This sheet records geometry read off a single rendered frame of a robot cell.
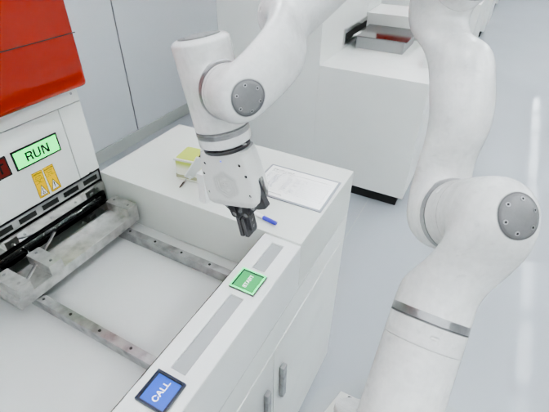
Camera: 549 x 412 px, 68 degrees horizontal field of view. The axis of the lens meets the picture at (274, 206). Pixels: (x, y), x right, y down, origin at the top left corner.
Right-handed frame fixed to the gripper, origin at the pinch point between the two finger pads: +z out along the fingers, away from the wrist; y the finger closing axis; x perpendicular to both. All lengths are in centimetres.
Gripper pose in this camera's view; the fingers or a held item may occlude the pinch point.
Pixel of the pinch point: (247, 223)
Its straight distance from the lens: 72.2
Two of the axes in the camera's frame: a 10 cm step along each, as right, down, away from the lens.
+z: 1.7, 8.4, 5.1
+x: 4.7, -5.2, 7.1
